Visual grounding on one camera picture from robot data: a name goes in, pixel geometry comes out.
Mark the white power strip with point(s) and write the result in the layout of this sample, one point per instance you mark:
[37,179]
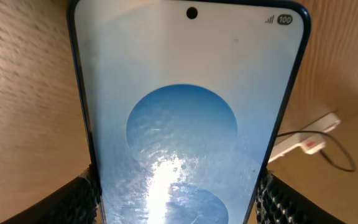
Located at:
[310,143]

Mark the blue smartphone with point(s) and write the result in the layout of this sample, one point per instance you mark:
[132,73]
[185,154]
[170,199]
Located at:
[182,101]

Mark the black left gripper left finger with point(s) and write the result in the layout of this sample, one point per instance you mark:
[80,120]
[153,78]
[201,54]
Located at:
[75,203]

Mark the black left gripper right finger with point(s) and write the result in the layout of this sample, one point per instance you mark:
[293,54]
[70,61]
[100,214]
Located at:
[278,203]

